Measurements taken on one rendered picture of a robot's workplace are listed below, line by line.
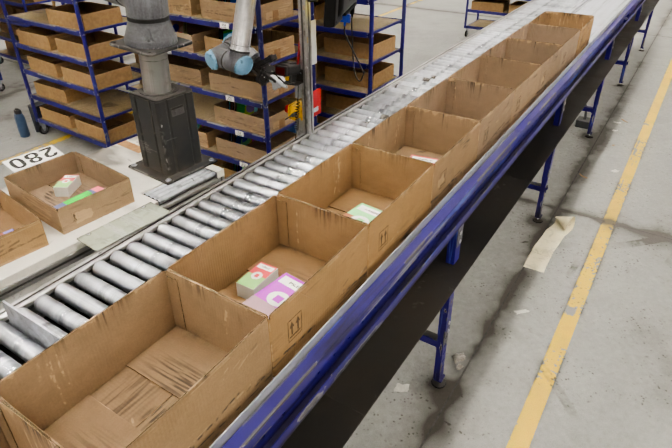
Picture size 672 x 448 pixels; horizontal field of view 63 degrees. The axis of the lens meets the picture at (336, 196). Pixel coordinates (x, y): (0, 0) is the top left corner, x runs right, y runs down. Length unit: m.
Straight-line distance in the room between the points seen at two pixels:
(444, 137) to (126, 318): 1.30
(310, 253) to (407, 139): 0.78
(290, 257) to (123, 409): 0.57
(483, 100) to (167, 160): 1.31
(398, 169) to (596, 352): 1.38
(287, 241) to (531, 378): 1.34
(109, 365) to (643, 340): 2.27
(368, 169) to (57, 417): 1.09
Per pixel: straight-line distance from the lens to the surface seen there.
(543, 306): 2.87
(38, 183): 2.42
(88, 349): 1.23
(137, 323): 1.29
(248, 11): 2.53
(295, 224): 1.51
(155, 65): 2.22
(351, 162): 1.81
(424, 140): 2.12
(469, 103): 2.44
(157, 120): 2.22
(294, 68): 2.48
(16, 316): 1.73
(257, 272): 1.42
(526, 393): 2.46
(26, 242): 2.02
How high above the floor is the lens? 1.79
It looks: 30 degrees down
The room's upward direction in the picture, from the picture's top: 1 degrees counter-clockwise
